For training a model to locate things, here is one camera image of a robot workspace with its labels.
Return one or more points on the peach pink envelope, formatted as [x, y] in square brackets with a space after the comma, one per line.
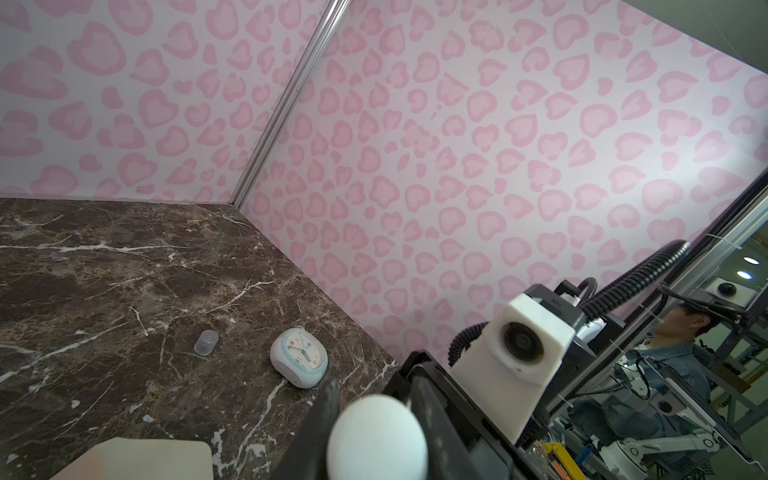
[122, 458]

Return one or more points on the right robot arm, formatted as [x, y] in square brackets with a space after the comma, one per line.
[590, 314]

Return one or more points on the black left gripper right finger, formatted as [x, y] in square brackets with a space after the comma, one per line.
[454, 450]

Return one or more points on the person in background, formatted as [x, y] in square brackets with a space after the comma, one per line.
[671, 344]

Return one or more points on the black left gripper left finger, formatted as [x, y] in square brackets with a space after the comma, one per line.
[306, 457]

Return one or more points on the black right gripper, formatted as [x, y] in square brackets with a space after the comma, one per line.
[513, 463]

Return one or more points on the white round clock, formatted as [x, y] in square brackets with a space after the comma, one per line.
[299, 357]

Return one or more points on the white glue stick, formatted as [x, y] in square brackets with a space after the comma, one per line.
[377, 437]

